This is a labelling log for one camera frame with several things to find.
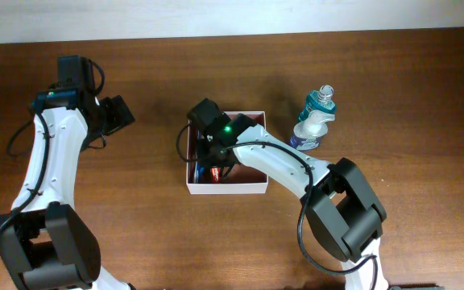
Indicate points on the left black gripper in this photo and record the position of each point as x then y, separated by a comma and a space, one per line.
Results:
120, 113

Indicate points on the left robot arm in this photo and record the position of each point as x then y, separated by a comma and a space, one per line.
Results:
44, 244

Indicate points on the blue white toothbrush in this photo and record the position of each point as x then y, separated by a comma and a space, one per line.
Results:
196, 173

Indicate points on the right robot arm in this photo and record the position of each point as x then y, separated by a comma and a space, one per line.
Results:
341, 219

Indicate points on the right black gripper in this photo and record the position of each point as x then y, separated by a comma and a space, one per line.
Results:
207, 157

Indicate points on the teal mouthwash bottle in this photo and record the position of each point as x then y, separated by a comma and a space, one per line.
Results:
318, 100

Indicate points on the pink open cardboard box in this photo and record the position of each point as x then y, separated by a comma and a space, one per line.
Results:
241, 179

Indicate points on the blue disposable razor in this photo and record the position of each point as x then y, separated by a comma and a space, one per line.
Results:
201, 172

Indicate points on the foam handwash pump bottle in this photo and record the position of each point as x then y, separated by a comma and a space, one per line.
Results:
308, 134

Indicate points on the red green toothpaste tube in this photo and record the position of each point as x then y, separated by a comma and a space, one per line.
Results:
215, 173

